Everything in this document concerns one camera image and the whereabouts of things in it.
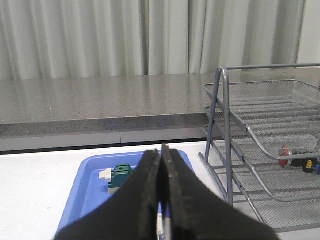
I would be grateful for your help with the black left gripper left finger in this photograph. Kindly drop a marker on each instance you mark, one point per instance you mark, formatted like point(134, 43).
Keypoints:
point(125, 207)

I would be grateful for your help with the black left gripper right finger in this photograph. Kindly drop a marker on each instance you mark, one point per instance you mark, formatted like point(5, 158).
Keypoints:
point(193, 212)

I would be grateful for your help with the silver mesh tray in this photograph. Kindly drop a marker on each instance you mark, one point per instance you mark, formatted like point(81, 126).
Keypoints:
point(296, 127)
point(259, 96)
point(281, 216)

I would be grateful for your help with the red emergency stop button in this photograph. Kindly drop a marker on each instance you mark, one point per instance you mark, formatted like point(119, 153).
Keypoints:
point(308, 165)

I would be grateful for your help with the blue plastic tray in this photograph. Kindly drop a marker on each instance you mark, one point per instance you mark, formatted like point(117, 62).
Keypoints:
point(80, 190)

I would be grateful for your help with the grey stone counter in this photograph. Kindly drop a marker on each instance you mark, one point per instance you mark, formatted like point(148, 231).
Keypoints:
point(88, 112)

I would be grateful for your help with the white pleated curtain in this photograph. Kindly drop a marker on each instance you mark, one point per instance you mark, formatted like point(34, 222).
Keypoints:
point(50, 39)

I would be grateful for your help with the green and beige switch block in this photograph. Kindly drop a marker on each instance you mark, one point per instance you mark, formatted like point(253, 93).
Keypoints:
point(114, 178)

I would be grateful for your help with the silver wire rack frame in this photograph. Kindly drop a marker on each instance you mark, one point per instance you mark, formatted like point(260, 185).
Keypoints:
point(222, 73)

